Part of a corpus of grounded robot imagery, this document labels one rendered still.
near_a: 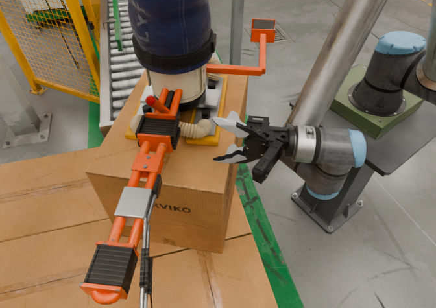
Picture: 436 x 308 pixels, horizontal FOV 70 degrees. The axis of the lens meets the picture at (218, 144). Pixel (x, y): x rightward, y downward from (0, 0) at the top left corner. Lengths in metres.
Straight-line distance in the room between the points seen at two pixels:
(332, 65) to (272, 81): 2.00
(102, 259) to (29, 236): 0.81
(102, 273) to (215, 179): 0.40
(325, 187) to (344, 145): 0.14
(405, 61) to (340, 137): 0.57
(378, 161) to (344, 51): 0.59
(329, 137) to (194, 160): 0.38
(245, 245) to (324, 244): 0.77
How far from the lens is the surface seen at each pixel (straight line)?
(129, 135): 0.99
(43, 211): 1.45
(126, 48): 2.22
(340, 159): 0.79
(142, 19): 0.83
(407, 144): 1.42
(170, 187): 0.87
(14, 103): 2.47
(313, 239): 1.89
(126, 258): 0.62
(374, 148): 1.34
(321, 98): 0.84
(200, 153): 0.93
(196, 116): 1.00
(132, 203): 0.68
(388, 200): 2.20
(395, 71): 1.29
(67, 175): 1.52
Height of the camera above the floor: 1.65
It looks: 48 degrees down
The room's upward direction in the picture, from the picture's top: straight up
